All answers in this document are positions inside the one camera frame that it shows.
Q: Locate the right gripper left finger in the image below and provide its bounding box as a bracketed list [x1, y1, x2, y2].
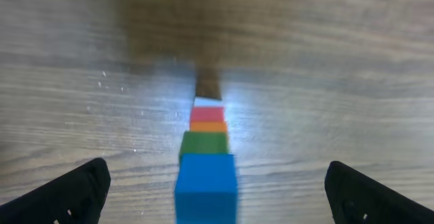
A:
[0, 157, 112, 224]

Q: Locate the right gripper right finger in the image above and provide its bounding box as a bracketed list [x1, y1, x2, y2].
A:
[324, 160, 434, 224]

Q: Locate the green cube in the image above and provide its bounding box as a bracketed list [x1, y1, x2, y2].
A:
[178, 130, 230, 166]

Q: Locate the blue cube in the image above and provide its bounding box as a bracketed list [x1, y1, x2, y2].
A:
[174, 153, 239, 224]

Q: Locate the orange cube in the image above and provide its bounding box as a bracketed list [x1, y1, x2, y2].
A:
[189, 120, 229, 133]

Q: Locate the red cube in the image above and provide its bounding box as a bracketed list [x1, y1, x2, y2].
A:
[189, 106, 226, 123]

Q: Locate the white cube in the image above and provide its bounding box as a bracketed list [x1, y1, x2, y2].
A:
[193, 96, 224, 109]

